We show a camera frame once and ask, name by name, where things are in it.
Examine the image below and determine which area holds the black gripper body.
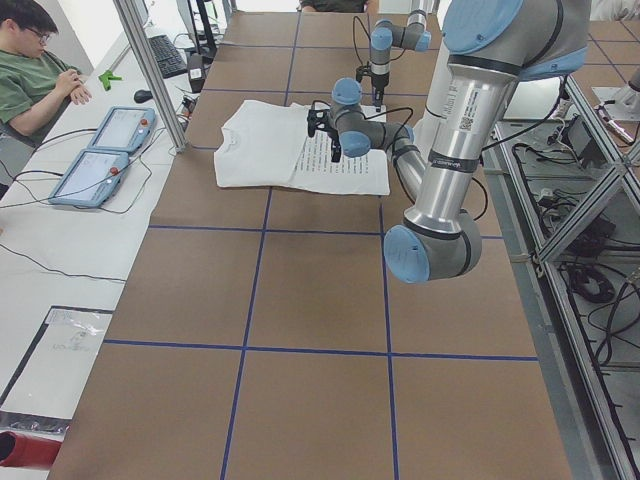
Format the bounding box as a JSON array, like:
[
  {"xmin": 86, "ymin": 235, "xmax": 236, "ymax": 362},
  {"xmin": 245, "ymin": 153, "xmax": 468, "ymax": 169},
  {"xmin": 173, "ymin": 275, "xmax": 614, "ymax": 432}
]
[
  {"xmin": 371, "ymin": 73, "xmax": 388, "ymax": 93},
  {"xmin": 325, "ymin": 126, "xmax": 341, "ymax": 148}
]

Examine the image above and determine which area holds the white printed long-sleeve shirt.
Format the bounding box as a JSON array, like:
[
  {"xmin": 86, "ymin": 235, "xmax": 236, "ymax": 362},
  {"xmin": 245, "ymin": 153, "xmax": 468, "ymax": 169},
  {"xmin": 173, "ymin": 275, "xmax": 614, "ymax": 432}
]
[{"xmin": 214, "ymin": 100, "xmax": 390, "ymax": 195}]

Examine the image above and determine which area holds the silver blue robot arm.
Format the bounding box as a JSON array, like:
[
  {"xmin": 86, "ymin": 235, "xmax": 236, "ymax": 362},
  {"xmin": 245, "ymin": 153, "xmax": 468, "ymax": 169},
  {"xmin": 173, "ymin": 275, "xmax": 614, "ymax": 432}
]
[
  {"xmin": 323, "ymin": 1, "xmax": 591, "ymax": 283},
  {"xmin": 369, "ymin": 0, "xmax": 435, "ymax": 112}
]

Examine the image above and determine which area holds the black power adapter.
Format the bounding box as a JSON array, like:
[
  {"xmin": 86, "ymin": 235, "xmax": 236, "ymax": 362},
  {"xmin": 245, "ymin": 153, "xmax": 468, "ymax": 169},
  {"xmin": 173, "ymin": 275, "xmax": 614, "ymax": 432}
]
[{"xmin": 187, "ymin": 53, "xmax": 206, "ymax": 93}]

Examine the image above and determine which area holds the black keyboard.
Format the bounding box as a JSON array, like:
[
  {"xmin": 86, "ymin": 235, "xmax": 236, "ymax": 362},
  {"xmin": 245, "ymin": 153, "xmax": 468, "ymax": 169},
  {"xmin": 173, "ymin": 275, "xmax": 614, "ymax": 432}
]
[{"xmin": 147, "ymin": 35, "xmax": 187, "ymax": 79}]

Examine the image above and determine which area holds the black computer mouse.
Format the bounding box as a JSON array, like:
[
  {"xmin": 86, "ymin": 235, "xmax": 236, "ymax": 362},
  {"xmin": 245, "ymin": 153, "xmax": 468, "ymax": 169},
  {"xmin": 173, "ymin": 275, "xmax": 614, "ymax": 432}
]
[{"xmin": 133, "ymin": 89, "xmax": 153, "ymax": 104}]

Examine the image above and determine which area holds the far blue teach pendant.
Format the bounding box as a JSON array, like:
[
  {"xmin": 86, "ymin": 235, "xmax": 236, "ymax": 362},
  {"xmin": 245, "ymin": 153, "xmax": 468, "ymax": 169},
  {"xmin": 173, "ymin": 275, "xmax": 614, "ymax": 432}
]
[{"xmin": 88, "ymin": 106, "xmax": 156, "ymax": 154}]

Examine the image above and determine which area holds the blue teach pendant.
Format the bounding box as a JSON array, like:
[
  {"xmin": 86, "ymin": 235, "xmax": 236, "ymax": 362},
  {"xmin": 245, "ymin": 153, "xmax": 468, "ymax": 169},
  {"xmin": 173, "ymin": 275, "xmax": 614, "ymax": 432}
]
[
  {"xmin": 88, "ymin": 106, "xmax": 156, "ymax": 154},
  {"xmin": 48, "ymin": 149, "xmax": 129, "ymax": 208}
]

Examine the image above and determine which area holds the green plastic tool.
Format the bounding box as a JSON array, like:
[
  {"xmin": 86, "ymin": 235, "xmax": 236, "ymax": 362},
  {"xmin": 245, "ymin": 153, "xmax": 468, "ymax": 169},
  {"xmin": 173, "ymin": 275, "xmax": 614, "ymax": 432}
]
[{"xmin": 98, "ymin": 70, "xmax": 123, "ymax": 91}]

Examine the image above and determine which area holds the near blue teach pendant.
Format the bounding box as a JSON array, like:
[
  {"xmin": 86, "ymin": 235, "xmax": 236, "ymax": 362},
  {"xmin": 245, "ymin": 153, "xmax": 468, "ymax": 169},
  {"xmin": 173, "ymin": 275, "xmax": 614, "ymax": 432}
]
[{"xmin": 48, "ymin": 149, "xmax": 129, "ymax": 208}]

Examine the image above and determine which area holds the seated person green shirt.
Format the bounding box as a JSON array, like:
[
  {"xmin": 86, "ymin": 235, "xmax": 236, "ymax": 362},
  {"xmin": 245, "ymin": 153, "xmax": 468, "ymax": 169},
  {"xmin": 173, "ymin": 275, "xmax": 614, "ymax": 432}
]
[{"xmin": 1, "ymin": 1, "xmax": 92, "ymax": 146}]

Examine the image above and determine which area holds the plastic document sleeve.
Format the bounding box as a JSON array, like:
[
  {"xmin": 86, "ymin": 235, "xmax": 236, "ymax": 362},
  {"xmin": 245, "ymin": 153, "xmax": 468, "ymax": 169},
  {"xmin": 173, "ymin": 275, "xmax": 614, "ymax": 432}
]
[{"xmin": 1, "ymin": 305, "xmax": 113, "ymax": 419}]

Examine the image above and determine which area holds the red cylinder object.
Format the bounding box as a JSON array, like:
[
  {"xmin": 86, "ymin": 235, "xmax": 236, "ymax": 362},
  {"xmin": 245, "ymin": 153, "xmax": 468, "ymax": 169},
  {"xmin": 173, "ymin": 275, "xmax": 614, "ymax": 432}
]
[{"xmin": 1, "ymin": 431, "xmax": 62, "ymax": 470}]

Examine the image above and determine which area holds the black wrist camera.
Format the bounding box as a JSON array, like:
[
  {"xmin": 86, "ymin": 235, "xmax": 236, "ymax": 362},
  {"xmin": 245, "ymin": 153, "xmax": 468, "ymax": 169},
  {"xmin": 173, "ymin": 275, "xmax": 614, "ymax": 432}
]
[
  {"xmin": 356, "ymin": 63, "xmax": 372, "ymax": 83},
  {"xmin": 307, "ymin": 100, "xmax": 331, "ymax": 138}
]

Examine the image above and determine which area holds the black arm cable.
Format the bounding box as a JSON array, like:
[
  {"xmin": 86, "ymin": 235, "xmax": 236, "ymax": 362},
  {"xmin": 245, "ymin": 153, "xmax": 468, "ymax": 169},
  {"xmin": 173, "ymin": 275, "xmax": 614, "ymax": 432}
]
[
  {"xmin": 359, "ymin": 105, "xmax": 489, "ymax": 221},
  {"xmin": 351, "ymin": 15, "xmax": 375, "ymax": 66}
]

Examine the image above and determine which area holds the white camera stand column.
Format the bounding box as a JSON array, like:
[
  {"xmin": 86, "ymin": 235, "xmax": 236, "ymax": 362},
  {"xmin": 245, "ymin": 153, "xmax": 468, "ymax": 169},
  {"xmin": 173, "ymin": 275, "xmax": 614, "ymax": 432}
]
[{"xmin": 414, "ymin": 44, "xmax": 452, "ymax": 156}]

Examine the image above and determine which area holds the aluminium frame post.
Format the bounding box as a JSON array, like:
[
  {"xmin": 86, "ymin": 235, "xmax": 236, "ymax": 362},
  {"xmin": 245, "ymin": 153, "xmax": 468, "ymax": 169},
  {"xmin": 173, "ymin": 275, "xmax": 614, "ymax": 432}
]
[{"xmin": 113, "ymin": 0, "xmax": 187, "ymax": 153}]

